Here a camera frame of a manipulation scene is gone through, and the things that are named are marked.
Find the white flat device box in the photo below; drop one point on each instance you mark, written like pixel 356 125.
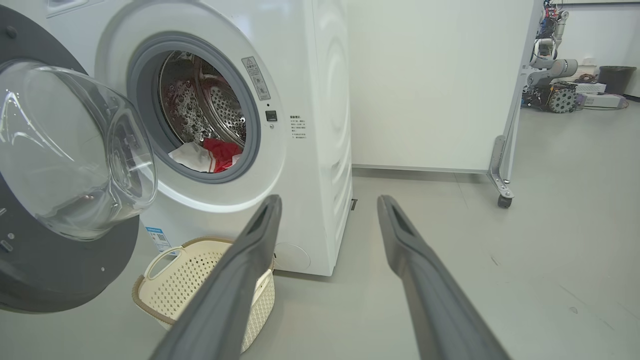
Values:
pixel 600 100

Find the cream perforated basket brown rim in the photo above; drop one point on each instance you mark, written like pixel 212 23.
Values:
pixel 170 295

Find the red Bulls jersey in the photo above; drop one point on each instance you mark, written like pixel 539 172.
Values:
pixel 222 152

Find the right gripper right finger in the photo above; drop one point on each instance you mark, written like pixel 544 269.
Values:
pixel 440 310

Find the white small crate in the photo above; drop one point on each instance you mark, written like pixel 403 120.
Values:
pixel 590 88

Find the white front-load washing machine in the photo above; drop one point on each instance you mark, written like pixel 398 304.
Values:
pixel 310 200

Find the grey caster foot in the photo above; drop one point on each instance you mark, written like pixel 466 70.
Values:
pixel 497 170

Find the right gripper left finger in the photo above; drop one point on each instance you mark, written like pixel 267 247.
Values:
pixel 225 300

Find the grey wheeled background robot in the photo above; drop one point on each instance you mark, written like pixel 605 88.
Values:
pixel 552 67

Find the white red striped garment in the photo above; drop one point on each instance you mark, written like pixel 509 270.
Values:
pixel 192 157

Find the grey washing machine door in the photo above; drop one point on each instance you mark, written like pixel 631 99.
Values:
pixel 50 270

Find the grey rubber door gasket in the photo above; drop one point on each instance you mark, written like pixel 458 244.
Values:
pixel 145 115

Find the white partition panel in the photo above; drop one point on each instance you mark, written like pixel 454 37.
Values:
pixel 430 90

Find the blue energy label sticker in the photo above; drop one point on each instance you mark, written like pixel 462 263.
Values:
pixel 159 240

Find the black trash bin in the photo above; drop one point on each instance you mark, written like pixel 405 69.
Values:
pixel 616 80

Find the black door latch socket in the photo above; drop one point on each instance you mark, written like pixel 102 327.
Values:
pixel 271 116

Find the grey warning label sticker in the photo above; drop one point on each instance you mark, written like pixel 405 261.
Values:
pixel 256 77

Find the round white filter cover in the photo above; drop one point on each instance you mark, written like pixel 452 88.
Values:
pixel 295 256

